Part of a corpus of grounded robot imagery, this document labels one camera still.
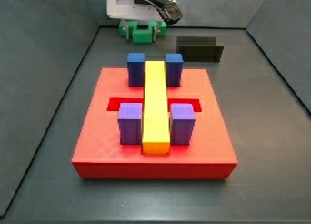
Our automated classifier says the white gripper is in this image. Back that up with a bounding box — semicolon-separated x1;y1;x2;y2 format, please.
104;0;177;42

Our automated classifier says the green U-shaped block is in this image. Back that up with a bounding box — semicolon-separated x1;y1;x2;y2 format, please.
119;20;167;44

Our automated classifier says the black L-shaped fixture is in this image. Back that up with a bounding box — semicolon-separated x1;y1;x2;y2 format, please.
176;36;223;63

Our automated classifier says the red base board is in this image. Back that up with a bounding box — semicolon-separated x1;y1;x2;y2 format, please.
71;66;239;180

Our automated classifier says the dark blue peg left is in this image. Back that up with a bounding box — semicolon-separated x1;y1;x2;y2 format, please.
128;53;145;87

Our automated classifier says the dark blue peg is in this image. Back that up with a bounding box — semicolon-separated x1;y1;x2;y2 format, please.
128;53;145;87
165;54;183;87

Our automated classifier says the dark blue peg right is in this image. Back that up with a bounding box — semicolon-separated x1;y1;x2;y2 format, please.
165;54;183;87

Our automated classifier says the purple peg left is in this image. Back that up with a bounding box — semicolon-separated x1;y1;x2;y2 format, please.
117;103;141;145

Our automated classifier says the purple peg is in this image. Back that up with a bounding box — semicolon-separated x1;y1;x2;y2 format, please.
169;103;196;146
117;103;141;145

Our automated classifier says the purple peg right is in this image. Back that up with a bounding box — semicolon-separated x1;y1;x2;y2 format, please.
169;103;196;146

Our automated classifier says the yellow long bar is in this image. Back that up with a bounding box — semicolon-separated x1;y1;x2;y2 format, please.
141;61;169;155

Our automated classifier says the black cable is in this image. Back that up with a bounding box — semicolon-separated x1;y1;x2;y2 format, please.
91;0;183;26

